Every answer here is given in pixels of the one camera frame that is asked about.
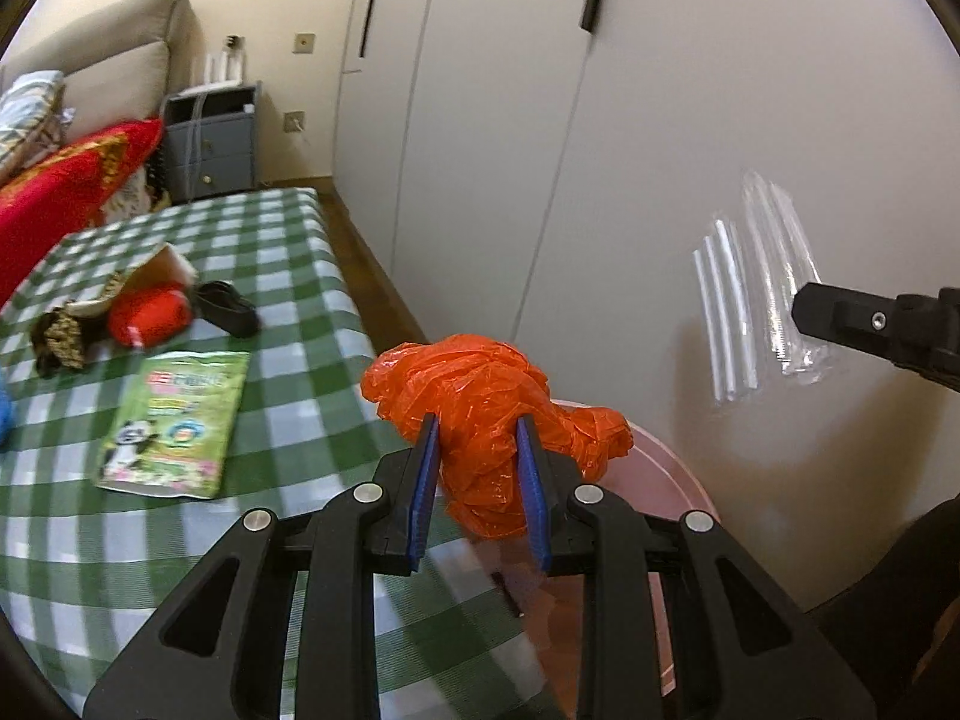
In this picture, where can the green snack packet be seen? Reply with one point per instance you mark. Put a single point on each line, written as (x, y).
(180, 427)

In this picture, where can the blue plastic bag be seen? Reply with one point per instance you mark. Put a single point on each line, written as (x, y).
(4, 412)

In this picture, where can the white wardrobe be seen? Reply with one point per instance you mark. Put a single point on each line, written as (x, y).
(525, 127)

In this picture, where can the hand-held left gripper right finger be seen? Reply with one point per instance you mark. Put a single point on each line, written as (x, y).
(534, 502)

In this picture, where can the beige padded headboard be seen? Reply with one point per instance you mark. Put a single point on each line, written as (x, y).
(112, 67)

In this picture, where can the red plastic wrapper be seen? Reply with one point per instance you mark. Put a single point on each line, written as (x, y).
(150, 315)

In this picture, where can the white router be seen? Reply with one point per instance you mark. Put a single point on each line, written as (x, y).
(217, 79)

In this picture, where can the black plastic wrapper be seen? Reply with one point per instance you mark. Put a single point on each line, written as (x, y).
(229, 309)

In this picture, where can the orange plastic bag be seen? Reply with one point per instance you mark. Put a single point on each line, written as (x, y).
(480, 397)

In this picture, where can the torn paper bag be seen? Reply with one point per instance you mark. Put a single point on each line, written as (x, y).
(169, 266)

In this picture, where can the person's black clothing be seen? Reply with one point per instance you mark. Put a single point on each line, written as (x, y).
(885, 600)

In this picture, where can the gold black patterned wrapper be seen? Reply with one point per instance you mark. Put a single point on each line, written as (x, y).
(64, 337)

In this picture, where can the red floral blanket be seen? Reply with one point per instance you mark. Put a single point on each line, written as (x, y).
(60, 180)

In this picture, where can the blue checked quilt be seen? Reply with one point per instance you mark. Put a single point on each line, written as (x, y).
(26, 116)

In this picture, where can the floral bed sheet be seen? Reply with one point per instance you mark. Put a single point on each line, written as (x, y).
(135, 195)

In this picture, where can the wall socket plate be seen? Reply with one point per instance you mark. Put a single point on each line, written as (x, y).
(295, 122)

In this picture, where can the pink bin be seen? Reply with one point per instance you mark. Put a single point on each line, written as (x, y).
(660, 480)

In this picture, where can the wall charger plug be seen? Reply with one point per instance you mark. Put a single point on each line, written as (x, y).
(234, 43)

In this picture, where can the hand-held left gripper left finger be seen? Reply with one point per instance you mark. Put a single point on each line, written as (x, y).
(421, 495)

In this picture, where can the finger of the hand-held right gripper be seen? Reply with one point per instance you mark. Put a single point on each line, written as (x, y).
(840, 315)
(934, 337)

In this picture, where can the grey nightstand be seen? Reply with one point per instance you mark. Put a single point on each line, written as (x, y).
(221, 150)

